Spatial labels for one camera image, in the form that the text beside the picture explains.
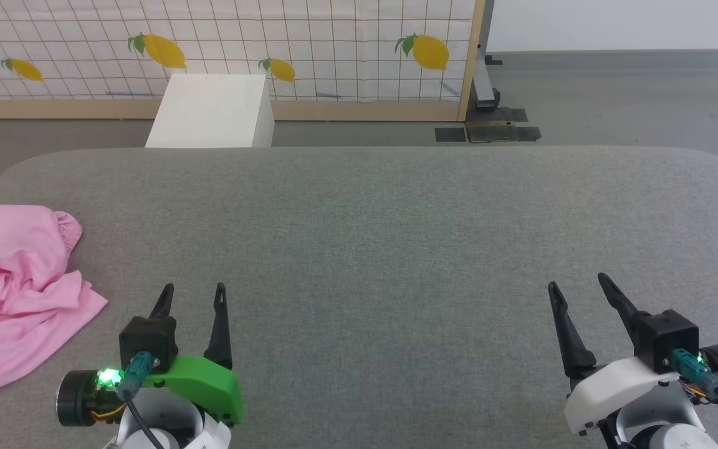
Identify lemon print partition screen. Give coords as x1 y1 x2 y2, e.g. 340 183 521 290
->
0 0 487 123

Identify black floor tape patches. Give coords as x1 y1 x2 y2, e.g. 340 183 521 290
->
464 107 542 143

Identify white box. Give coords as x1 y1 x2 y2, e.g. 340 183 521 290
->
145 73 275 149

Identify pink cloth garment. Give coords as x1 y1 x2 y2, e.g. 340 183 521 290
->
0 205 109 398

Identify grey metal stand with caster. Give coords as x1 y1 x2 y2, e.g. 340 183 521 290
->
469 0 504 113

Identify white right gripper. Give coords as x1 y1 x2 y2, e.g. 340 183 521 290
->
547 272 718 436

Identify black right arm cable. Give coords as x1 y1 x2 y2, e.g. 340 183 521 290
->
670 348 718 438

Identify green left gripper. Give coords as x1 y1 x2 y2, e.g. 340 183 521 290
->
56 282 245 428

